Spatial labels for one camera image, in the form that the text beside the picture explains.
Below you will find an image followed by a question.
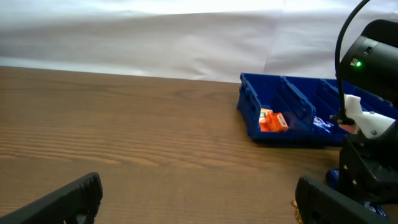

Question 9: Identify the gold candy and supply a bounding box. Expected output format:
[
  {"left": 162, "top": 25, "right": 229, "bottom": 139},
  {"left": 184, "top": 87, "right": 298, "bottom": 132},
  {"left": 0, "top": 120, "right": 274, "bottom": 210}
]
[{"left": 290, "top": 198, "right": 304, "bottom": 224}]

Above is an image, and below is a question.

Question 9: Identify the black cable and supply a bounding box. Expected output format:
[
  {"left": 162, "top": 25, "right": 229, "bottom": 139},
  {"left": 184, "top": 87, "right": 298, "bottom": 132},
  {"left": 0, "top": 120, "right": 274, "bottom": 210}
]
[{"left": 334, "top": 0, "right": 373, "bottom": 125}]

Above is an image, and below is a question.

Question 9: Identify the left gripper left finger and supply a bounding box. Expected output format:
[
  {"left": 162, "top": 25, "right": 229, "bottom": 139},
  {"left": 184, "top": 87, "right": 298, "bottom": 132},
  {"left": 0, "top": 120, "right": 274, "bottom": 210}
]
[{"left": 0, "top": 172, "right": 104, "bottom": 224}]

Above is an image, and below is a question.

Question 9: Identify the blue tray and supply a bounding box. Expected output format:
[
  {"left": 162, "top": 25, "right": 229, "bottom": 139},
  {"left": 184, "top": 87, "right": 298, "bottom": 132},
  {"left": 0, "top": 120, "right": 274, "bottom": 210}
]
[{"left": 236, "top": 72, "right": 398, "bottom": 147}]

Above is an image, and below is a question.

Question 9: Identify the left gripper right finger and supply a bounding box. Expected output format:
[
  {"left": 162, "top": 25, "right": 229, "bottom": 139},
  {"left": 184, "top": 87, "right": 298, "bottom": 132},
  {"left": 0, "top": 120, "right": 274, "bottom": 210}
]
[{"left": 294, "top": 175, "right": 391, "bottom": 224}]

